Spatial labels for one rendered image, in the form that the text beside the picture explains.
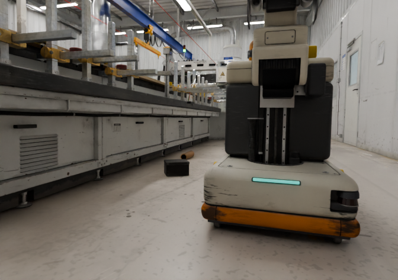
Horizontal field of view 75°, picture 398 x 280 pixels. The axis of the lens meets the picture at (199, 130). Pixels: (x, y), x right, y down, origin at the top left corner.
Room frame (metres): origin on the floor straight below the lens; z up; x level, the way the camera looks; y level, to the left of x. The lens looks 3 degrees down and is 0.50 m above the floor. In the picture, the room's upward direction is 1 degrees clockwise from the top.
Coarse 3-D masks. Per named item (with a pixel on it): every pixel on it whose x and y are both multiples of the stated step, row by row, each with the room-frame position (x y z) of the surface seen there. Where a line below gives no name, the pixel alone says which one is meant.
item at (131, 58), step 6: (72, 60) 1.58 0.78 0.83; (78, 60) 1.57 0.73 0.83; (96, 60) 1.54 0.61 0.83; (102, 60) 1.53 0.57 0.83; (108, 60) 1.52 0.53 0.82; (114, 60) 1.51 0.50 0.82; (120, 60) 1.50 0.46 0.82; (126, 60) 1.49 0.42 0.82; (132, 60) 1.48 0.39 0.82; (138, 60) 1.49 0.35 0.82
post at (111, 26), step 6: (108, 24) 1.76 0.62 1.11; (114, 24) 1.77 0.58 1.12; (108, 30) 1.76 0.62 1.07; (114, 30) 1.77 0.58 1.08; (108, 36) 1.76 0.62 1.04; (114, 36) 1.77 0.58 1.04; (108, 42) 1.76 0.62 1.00; (114, 42) 1.77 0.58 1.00; (108, 48) 1.76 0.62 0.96; (114, 48) 1.77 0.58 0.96; (114, 54) 1.77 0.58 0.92; (108, 66) 1.76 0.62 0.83; (114, 66) 1.77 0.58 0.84; (108, 78) 1.76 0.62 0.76; (114, 78) 1.77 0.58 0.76
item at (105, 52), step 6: (60, 54) 1.30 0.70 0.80; (66, 54) 1.29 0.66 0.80; (72, 54) 1.29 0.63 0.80; (78, 54) 1.28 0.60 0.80; (84, 54) 1.27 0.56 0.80; (90, 54) 1.26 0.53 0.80; (96, 54) 1.25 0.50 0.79; (102, 54) 1.24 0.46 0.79; (108, 54) 1.23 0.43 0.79; (42, 60) 1.35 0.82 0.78
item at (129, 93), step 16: (0, 64) 1.00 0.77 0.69; (0, 80) 1.00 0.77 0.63; (16, 80) 1.06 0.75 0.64; (32, 80) 1.13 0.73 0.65; (48, 80) 1.22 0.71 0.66; (64, 80) 1.31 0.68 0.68; (80, 80) 1.42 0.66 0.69; (112, 96) 1.71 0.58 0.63; (128, 96) 1.90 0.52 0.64; (144, 96) 2.15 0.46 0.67; (160, 96) 2.46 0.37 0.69
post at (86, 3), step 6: (84, 0) 1.51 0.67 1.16; (84, 6) 1.51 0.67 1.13; (90, 6) 1.54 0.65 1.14; (84, 12) 1.51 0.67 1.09; (90, 12) 1.54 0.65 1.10; (84, 18) 1.51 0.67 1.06; (90, 18) 1.54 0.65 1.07; (84, 24) 1.51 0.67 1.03; (90, 24) 1.54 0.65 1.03; (84, 30) 1.51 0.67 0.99; (90, 30) 1.54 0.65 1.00; (84, 36) 1.51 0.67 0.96; (90, 36) 1.54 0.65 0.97; (84, 42) 1.51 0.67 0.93; (90, 42) 1.54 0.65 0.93; (84, 48) 1.51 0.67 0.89; (90, 48) 1.54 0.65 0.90; (84, 66) 1.51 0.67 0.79; (90, 66) 1.53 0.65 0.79; (84, 72) 1.51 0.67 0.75; (90, 72) 1.53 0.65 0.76
